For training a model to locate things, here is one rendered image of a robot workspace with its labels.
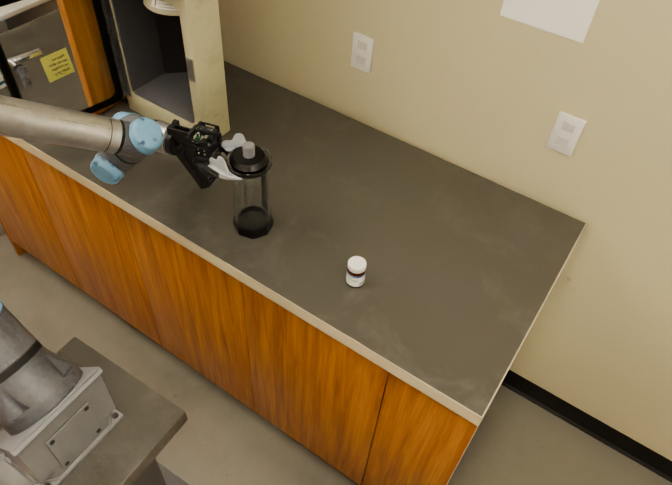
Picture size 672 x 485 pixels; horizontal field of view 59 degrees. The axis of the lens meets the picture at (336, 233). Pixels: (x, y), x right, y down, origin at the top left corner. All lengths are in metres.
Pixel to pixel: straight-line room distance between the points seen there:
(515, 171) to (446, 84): 0.32
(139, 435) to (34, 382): 0.25
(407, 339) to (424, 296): 0.13
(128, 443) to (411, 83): 1.20
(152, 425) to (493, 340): 0.76
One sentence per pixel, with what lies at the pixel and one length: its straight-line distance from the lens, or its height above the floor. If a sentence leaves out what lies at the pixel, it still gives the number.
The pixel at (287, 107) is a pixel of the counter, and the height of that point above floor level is 0.94.
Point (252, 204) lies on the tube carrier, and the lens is 1.45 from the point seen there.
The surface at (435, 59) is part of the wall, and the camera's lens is 1.72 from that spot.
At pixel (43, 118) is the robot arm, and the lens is 1.29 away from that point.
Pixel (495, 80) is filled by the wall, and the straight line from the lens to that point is 1.67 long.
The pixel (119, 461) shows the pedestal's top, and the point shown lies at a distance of 1.27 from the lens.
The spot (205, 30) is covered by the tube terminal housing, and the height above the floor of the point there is 1.30.
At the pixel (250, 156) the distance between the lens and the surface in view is 1.39.
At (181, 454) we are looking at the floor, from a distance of 2.28.
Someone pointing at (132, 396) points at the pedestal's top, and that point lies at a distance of 1.33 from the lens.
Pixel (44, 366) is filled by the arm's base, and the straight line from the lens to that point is 1.15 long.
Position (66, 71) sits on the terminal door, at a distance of 1.84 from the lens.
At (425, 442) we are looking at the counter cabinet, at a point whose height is 0.64.
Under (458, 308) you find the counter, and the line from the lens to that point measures 1.45.
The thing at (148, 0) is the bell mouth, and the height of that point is 1.34.
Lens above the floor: 2.08
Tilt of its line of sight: 47 degrees down
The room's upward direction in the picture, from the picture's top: 5 degrees clockwise
